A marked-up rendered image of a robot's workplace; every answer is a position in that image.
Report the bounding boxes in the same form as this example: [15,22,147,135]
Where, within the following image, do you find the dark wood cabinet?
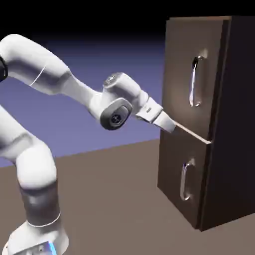
[157,15,255,232]

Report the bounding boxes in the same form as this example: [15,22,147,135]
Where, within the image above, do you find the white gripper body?
[152,111,177,133]

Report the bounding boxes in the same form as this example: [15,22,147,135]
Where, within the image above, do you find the dark wood cabinet door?
[161,16,232,144]
[157,127,212,230]

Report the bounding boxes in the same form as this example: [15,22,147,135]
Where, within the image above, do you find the curved silver door handle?
[188,55,205,108]
[179,161,195,201]

